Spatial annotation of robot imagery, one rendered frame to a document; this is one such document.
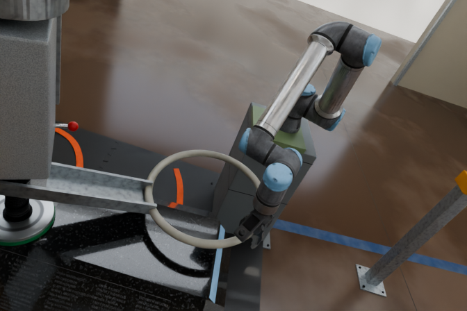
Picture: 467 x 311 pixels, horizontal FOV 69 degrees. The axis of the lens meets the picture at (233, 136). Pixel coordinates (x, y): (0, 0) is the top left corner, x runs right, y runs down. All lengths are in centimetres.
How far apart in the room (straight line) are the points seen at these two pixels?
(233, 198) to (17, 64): 164
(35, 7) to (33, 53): 9
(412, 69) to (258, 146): 568
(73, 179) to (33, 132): 38
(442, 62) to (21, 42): 656
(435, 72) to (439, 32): 73
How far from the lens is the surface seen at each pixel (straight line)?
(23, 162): 103
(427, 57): 675
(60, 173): 128
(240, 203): 225
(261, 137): 122
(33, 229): 131
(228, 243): 125
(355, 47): 143
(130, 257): 128
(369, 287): 283
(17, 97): 90
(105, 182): 132
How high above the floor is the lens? 192
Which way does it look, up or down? 35 degrees down
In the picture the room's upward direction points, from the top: 23 degrees clockwise
